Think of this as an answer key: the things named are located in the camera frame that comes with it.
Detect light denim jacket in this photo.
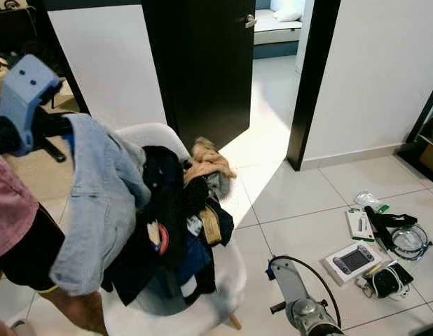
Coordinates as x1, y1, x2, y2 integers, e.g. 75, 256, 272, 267
50, 113, 153, 296

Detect white plastic chair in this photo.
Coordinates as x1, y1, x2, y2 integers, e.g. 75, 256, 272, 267
97, 122, 247, 336

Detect black patched jacket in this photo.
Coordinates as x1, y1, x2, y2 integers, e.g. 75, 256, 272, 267
104, 145, 235, 307

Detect dark wooden door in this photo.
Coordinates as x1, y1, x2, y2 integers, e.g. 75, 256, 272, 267
141, 0, 258, 151

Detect tan fuzzy garment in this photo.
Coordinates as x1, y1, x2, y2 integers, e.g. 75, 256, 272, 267
183, 136, 238, 184

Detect white bed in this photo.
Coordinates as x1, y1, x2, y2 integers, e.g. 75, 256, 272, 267
254, 0, 305, 60

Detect small white green box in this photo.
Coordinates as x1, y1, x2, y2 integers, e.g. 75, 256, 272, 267
346, 208, 376, 242

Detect clear plastic bag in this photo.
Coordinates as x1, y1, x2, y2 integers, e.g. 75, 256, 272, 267
355, 190, 389, 213

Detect clear round case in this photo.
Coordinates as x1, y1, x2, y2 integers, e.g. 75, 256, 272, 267
390, 223, 433, 262

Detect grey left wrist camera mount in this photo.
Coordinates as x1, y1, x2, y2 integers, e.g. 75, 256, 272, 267
0, 55, 64, 158

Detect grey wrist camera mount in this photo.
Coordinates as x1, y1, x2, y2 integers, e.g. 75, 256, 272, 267
0, 55, 64, 158
268, 257, 308, 314

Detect black door frame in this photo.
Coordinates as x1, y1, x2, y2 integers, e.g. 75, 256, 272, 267
287, 0, 342, 171

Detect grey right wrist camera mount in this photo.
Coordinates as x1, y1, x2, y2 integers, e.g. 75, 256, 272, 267
268, 257, 308, 314

